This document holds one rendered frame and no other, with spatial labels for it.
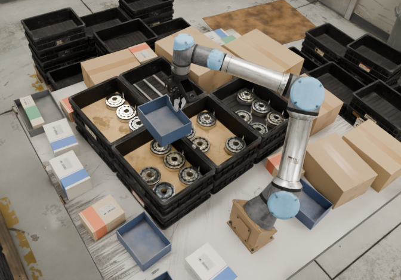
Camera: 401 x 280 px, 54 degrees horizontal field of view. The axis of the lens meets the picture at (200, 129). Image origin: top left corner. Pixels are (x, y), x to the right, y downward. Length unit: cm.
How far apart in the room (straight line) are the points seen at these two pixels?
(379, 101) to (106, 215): 208
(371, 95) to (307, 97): 168
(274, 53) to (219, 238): 120
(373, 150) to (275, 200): 80
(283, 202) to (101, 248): 81
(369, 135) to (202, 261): 110
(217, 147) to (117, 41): 152
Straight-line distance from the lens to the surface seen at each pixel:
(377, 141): 221
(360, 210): 210
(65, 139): 208
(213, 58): 147
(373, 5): 470
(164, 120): 172
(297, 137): 146
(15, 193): 294
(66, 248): 264
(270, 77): 158
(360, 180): 199
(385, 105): 305
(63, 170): 195
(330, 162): 200
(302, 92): 142
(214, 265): 167
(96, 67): 235
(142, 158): 189
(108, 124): 205
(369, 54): 348
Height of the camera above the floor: 232
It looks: 48 degrees down
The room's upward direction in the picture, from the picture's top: 6 degrees clockwise
